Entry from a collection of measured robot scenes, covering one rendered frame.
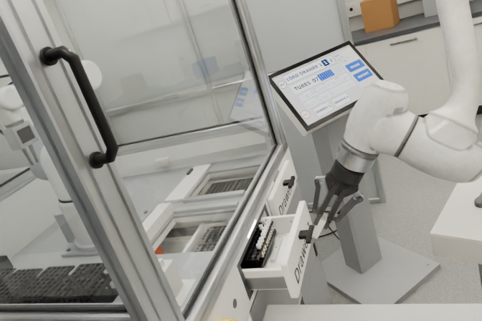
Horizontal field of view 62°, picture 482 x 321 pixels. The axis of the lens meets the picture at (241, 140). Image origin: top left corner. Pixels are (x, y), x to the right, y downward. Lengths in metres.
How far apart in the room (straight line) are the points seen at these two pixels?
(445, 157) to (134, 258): 0.62
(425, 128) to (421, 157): 0.06
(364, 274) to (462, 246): 1.18
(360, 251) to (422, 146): 1.39
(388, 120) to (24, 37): 0.67
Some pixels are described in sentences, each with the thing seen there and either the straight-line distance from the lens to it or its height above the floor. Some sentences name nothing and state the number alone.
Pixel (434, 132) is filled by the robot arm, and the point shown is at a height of 1.17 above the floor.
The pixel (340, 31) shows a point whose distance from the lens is 2.53.
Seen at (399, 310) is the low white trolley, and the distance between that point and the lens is 1.08.
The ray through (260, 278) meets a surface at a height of 0.87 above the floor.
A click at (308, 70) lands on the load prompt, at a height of 1.15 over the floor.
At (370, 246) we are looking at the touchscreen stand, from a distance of 2.27.
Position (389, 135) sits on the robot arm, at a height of 1.18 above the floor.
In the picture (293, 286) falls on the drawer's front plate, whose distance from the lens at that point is 1.04.
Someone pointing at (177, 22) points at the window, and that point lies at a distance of 1.01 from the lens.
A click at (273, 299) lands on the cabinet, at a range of 1.27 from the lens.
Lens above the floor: 1.52
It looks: 18 degrees down
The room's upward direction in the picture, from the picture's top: 18 degrees counter-clockwise
